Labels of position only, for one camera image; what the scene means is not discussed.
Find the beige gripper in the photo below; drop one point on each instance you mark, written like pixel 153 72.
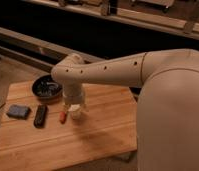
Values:
pixel 73 94

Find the dark ceramic bowl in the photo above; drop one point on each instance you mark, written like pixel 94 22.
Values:
pixel 45 88

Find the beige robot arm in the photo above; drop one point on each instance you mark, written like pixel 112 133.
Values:
pixel 168 104

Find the small red object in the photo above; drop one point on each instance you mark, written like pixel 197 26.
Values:
pixel 62 117

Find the black rectangular bar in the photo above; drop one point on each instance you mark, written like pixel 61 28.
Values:
pixel 40 116

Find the blue sponge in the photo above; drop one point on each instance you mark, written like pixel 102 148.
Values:
pixel 18 112

